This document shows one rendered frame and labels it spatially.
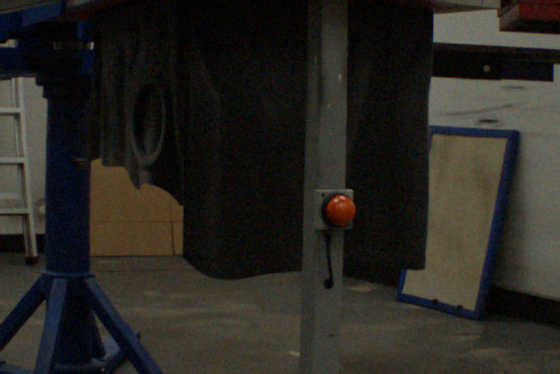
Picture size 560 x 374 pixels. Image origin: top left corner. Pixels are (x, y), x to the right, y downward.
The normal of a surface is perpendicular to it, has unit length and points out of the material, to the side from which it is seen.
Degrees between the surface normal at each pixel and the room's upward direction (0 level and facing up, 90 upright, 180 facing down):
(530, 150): 90
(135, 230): 75
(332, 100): 90
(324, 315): 90
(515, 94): 90
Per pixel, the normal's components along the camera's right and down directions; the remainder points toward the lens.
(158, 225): 0.43, -0.18
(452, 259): -0.87, -0.20
